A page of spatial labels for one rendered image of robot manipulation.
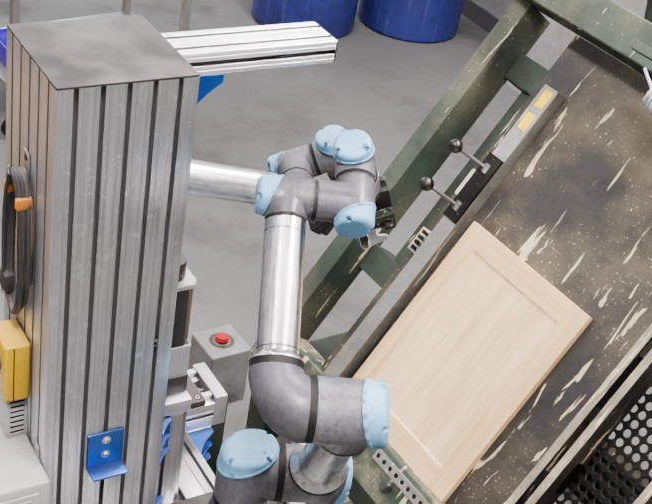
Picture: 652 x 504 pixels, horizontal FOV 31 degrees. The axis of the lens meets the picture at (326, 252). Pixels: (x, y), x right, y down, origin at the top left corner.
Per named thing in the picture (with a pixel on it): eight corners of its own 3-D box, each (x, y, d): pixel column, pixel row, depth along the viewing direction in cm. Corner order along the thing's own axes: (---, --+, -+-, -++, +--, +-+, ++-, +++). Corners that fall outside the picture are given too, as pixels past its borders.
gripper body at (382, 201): (397, 230, 240) (391, 197, 230) (355, 241, 240) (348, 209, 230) (387, 200, 244) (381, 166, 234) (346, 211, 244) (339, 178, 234)
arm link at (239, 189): (89, 149, 241) (323, 187, 251) (93, 124, 250) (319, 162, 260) (82, 197, 247) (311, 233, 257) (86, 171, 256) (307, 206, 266)
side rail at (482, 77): (297, 328, 341) (273, 318, 333) (536, 14, 324) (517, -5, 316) (308, 341, 337) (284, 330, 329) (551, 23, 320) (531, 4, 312)
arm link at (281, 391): (235, 445, 204) (254, 187, 223) (299, 450, 205) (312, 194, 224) (242, 428, 193) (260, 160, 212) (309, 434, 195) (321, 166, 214)
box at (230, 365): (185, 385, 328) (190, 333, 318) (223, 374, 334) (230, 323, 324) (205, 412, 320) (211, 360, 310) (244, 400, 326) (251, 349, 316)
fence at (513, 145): (331, 376, 320) (322, 372, 317) (552, 90, 305) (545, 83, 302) (341, 387, 316) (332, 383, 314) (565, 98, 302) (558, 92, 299)
